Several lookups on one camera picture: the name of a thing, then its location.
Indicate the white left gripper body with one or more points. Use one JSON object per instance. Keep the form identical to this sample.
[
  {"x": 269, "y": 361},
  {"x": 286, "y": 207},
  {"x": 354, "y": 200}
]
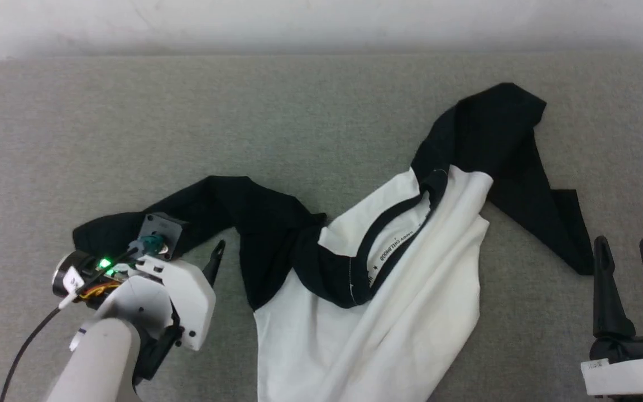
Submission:
[{"x": 190, "y": 301}]

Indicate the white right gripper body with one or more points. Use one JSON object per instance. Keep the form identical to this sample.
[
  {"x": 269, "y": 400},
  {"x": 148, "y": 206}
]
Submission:
[{"x": 634, "y": 371}]

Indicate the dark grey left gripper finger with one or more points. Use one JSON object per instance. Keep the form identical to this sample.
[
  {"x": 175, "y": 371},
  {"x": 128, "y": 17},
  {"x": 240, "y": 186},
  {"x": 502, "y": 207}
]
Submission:
[{"x": 214, "y": 265}]

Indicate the white shirt with black sleeves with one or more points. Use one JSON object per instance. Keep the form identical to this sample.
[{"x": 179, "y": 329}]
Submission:
[{"x": 399, "y": 312}]

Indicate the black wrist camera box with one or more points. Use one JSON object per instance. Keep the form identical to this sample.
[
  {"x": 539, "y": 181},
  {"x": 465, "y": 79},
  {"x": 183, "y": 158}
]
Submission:
[{"x": 159, "y": 231}]

